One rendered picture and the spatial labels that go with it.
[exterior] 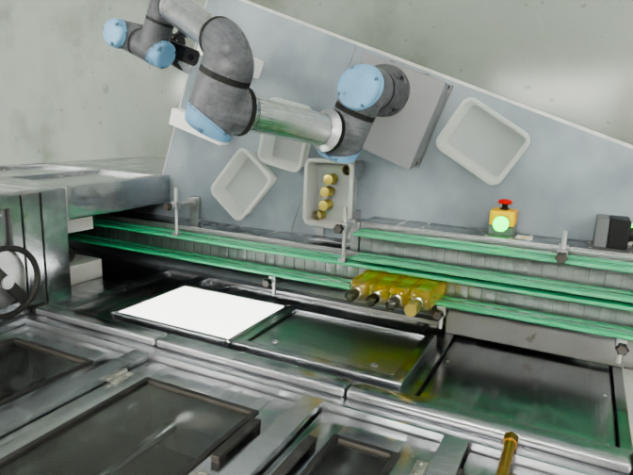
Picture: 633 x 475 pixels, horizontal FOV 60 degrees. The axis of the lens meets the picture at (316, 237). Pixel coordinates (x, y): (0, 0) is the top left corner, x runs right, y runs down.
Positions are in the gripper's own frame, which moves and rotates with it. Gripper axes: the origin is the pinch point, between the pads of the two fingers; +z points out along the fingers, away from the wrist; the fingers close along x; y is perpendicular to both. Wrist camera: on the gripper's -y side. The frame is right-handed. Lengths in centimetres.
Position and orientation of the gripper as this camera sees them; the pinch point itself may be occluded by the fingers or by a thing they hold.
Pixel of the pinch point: (199, 51)
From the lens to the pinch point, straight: 190.7
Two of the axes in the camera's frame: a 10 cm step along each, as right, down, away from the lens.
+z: 4.4, -1.8, 8.8
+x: -3.5, 8.7, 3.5
